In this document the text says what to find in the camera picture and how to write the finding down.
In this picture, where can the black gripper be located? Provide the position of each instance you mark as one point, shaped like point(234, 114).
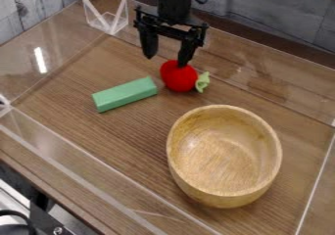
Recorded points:
point(188, 30)

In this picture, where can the red plush fruit green stem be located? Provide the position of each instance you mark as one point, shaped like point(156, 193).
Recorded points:
point(183, 79)

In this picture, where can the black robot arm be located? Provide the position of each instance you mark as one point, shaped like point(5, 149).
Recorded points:
point(175, 9)

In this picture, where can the green rectangular block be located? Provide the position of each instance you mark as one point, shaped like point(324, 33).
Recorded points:
point(124, 94)

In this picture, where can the light wooden bowl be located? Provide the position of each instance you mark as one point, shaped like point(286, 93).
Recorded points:
point(224, 155)

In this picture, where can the clear acrylic tray enclosure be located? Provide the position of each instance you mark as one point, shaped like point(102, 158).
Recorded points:
point(100, 162)

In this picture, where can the black bracket bottom left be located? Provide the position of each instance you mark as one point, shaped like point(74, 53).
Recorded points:
point(46, 224)

